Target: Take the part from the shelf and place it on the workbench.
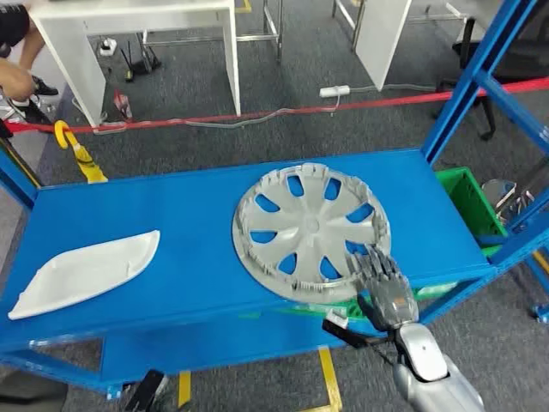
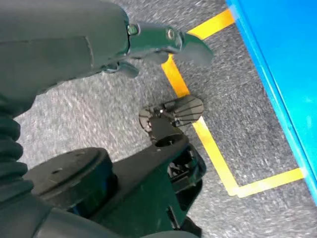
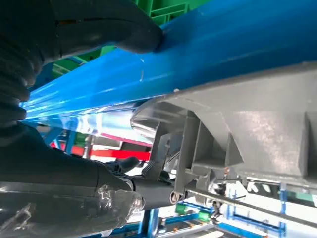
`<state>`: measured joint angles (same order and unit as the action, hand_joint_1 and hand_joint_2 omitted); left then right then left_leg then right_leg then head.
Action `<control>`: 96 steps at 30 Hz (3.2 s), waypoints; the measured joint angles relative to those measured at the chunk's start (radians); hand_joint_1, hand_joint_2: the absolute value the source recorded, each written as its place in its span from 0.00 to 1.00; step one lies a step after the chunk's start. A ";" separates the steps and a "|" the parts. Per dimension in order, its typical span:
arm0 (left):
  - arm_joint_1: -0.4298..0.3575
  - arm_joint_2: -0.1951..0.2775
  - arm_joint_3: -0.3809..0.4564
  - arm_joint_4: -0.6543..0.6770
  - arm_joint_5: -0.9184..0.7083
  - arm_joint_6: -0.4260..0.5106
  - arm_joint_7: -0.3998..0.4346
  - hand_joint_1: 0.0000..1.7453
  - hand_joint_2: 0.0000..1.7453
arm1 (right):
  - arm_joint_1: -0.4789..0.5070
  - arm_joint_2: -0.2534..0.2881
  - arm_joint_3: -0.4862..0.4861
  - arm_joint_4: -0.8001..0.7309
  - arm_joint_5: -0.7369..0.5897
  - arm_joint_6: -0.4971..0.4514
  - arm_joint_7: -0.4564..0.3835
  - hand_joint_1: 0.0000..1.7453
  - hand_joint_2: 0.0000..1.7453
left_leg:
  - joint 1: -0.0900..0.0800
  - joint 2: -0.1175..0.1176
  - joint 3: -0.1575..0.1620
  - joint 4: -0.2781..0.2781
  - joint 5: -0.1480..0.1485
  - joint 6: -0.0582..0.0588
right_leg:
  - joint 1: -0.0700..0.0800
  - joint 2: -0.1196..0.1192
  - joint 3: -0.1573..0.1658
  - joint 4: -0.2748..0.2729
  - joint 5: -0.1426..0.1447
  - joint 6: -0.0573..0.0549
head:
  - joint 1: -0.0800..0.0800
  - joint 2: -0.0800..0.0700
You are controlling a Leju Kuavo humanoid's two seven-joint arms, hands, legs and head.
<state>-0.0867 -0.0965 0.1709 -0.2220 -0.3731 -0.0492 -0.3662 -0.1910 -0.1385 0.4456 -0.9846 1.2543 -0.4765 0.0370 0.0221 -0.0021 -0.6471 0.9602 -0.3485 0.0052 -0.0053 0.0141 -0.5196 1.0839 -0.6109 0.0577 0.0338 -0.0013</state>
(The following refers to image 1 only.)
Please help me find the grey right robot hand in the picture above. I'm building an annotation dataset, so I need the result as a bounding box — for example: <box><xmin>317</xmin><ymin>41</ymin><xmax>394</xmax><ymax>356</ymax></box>
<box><xmin>345</xmin><ymin>244</ymin><xmax>420</xmax><ymax>335</ymax></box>

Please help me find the red clear plastic bag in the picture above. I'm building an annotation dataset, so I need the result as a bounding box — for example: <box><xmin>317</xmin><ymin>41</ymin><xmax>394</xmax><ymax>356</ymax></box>
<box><xmin>113</xmin><ymin>89</ymin><xmax>133</xmax><ymax>120</ymax></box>

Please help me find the white power strip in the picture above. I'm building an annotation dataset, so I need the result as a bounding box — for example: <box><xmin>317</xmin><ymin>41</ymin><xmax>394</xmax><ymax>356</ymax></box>
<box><xmin>318</xmin><ymin>85</ymin><xmax>351</xmax><ymax>99</ymax></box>

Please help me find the yellow folded umbrella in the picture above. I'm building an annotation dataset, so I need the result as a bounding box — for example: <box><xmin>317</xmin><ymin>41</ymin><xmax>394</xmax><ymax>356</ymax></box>
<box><xmin>54</xmin><ymin>119</ymin><xmax>109</xmax><ymax>185</ymax></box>

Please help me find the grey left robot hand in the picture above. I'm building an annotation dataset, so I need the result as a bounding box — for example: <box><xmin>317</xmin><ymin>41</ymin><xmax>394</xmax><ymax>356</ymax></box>
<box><xmin>124</xmin><ymin>369</ymin><xmax>166</xmax><ymax>412</ymax></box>

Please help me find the person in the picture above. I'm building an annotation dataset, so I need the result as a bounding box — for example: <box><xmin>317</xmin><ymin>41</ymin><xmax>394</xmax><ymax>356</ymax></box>
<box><xmin>0</xmin><ymin>3</ymin><xmax>60</xmax><ymax>125</ymax></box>

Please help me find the steel table frame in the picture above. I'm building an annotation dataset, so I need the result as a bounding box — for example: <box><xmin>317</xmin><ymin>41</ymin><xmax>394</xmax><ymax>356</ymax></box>
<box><xmin>331</xmin><ymin>0</ymin><xmax>468</xmax><ymax>52</ymax></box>
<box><xmin>141</xmin><ymin>0</ymin><xmax>285</xmax><ymax>63</ymax></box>

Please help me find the white plastic car panel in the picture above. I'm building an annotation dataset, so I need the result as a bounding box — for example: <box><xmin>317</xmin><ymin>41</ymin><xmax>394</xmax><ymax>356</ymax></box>
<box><xmin>7</xmin><ymin>229</ymin><xmax>161</xmax><ymax>321</ymax></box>

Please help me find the grey plastic wheel cover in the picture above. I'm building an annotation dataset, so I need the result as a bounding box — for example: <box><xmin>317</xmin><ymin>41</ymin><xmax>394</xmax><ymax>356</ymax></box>
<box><xmin>232</xmin><ymin>162</ymin><xmax>391</xmax><ymax>306</ymax></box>

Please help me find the black router with antennas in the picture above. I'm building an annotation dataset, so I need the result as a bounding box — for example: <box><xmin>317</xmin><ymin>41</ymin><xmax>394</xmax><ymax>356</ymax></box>
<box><xmin>120</xmin><ymin>40</ymin><xmax>162</xmax><ymax>83</ymax></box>

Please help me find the red barrier tape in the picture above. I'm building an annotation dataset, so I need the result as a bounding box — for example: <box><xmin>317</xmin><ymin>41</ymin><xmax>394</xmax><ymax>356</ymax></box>
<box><xmin>4</xmin><ymin>76</ymin><xmax>549</xmax><ymax>136</ymax></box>

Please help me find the chrome stool base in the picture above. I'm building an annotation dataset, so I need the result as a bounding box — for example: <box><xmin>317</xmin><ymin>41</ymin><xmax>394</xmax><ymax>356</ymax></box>
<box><xmin>481</xmin><ymin>179</ymin><xmax>537</xmax><ymax>220</ymax></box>

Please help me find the white desk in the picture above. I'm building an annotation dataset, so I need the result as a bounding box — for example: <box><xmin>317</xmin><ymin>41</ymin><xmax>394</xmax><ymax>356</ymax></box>
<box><xmin>27</xmin><ymin>0</ymin><xmax>242</xmax><ymax>129</ymax></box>

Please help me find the grey cable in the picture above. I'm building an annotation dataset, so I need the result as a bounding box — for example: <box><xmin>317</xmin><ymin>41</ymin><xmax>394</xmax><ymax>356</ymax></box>
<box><xmin>72</xmin><ymin>94</ymin><xmax>342</xmax><ymax>136</ymax></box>

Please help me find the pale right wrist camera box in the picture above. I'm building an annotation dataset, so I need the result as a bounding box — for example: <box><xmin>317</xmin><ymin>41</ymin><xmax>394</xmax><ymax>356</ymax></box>
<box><xmin>321</xmin><ymin>308</ymin><xmax>370</xmax><ymax>350</ymax></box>

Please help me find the black office chair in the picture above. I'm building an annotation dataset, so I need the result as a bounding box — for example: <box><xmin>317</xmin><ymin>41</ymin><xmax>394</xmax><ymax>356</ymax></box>
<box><xmin>435</xmin><ymin>0</ymin><xmax>549</xmax><ymax>142</ymax></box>

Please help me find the blue metal shelf rack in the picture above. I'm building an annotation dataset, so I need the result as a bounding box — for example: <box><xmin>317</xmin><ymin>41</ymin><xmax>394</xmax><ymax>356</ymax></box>
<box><xmin>0</xmin><ymin>0</ymin><xmax>549</xmax><ymax>402</ymax></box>

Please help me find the white desk side panel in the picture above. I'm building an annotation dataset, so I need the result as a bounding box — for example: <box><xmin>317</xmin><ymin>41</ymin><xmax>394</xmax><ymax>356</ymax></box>
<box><xmin>354</xmin><ymin>0</ymin><xmax>413</xmax><ymax>92</ymax></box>

